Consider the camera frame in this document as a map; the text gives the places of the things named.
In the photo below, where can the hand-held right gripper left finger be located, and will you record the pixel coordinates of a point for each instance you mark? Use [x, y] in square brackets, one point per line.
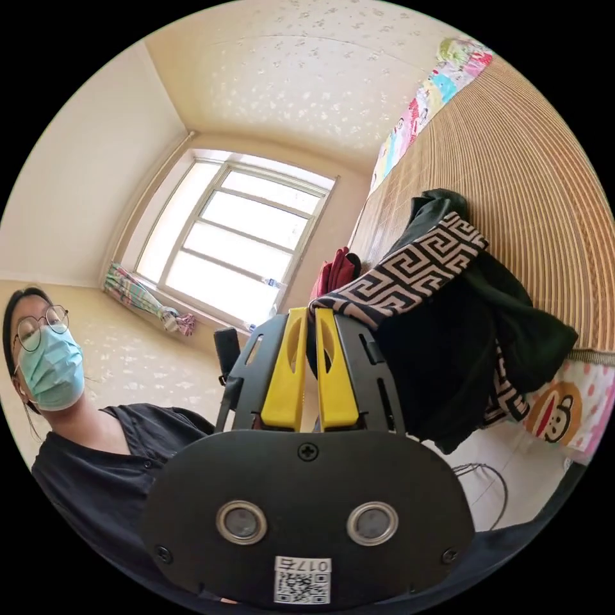
[281, 384]

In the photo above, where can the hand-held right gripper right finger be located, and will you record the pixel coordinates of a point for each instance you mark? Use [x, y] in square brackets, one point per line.
[338, 389]

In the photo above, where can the black long sleeve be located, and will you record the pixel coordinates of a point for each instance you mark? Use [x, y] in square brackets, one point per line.
[447, 346]

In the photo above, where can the pile of clothes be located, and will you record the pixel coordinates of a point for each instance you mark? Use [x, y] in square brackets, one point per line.
[336, 271]

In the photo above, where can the window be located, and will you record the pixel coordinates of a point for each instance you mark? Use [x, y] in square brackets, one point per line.
[230, 240]

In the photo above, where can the striped curtain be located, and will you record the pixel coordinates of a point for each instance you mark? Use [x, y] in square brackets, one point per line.
[139, 293]

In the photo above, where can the person's body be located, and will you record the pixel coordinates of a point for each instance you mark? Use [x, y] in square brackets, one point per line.
[96, 480]

